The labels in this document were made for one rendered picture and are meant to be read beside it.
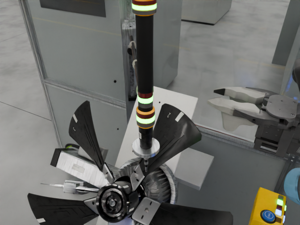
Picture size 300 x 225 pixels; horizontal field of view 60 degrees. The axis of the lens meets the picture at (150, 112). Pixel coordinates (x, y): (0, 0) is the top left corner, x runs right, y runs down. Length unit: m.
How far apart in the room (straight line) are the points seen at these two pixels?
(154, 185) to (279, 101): 0.59
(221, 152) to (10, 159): 2.16
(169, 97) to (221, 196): 0.92
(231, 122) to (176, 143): 0.32
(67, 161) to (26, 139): 2.06
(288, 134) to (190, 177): 0.97
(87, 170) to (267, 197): 0.71
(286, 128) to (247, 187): 1.22
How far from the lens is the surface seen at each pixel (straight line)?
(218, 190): 1.78
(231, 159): 1.56
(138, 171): 0.89
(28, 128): 3.35
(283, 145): 0.50
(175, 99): 1.08
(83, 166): 1.11
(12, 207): 2.59
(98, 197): 0.88
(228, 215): 0.87
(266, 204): 1.12
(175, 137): 0.79
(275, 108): 0.48
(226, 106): 0.47
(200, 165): 1.47
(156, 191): 0.97
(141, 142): 0.65
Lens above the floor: 1.92
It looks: 36 degrees down
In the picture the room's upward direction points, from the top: straight up
